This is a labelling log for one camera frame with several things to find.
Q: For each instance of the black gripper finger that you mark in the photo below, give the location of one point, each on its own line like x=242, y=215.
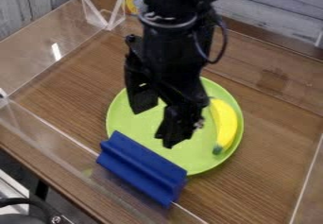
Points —
x=140, y=94
x=179, y=123

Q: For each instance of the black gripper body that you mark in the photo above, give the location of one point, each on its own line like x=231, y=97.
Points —
x=168, y=54

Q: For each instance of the green plate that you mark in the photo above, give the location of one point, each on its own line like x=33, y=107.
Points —
x=192, y=154

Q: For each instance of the blue plastic block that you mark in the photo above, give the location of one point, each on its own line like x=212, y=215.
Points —
x=153, y=175

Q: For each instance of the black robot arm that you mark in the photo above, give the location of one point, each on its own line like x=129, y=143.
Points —
x=180, y=11

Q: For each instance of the yellow toy banana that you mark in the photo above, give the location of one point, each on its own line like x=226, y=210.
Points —
x=227, y=124

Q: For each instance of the clear acrylic front wall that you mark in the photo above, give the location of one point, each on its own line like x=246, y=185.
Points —
x=65, y=164

